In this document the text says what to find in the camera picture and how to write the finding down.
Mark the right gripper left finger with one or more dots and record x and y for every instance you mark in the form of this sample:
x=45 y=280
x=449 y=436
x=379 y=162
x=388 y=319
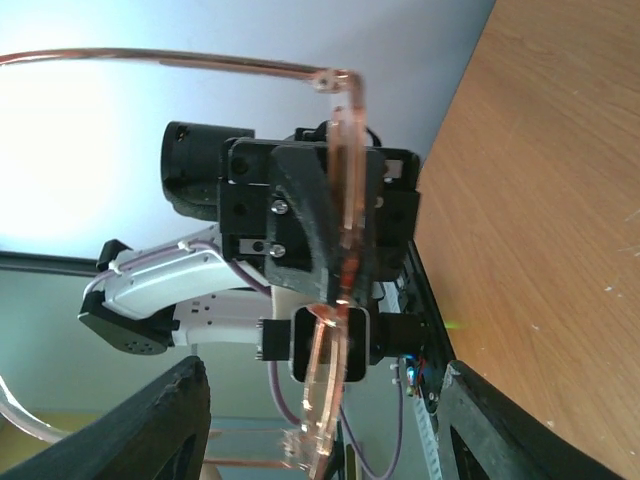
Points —
x=160 y=432

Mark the light blue slotted cable duct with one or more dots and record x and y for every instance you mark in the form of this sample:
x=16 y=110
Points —
x=428 y=438

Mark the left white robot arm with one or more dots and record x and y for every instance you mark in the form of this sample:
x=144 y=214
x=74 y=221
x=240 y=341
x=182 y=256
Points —
x=146 y=302

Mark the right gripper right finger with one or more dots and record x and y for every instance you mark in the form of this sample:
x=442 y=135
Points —
x=482 y=434

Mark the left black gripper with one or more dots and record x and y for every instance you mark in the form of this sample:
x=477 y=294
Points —
x=275 y=212

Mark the transparent orange sunglasses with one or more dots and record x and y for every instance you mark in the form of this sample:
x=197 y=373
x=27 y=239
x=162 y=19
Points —
x=346 y=175

